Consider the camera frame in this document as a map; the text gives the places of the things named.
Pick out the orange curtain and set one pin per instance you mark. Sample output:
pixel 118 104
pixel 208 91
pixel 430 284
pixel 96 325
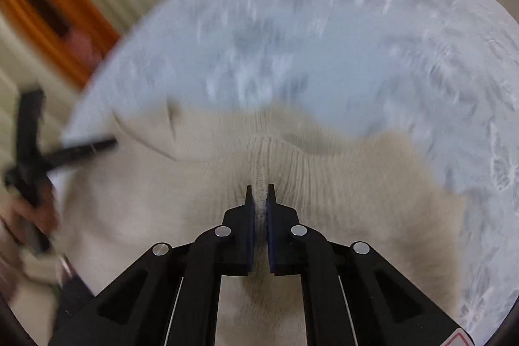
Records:
pixel 61 13

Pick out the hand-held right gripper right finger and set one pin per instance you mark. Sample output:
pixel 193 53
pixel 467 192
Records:
pixel 271 232

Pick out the person's dark dotted pants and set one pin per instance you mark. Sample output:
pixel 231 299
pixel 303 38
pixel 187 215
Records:
pixel 75 301

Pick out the beige sweater with black hearts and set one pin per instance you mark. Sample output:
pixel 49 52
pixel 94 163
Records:
pixel 344 188

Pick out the blue butterfly bedspread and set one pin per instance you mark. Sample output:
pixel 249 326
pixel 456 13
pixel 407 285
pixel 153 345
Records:
pixel 324 46

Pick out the person's left hand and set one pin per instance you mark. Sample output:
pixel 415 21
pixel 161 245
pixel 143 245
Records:
pixel 18 214

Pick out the pink clothes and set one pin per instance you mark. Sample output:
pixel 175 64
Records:
pixel 83 46

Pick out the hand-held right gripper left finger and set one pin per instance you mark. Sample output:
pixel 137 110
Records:
pixel 250 232

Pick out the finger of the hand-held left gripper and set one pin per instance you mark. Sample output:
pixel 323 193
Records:
pixel 28 127
pixel 81 152

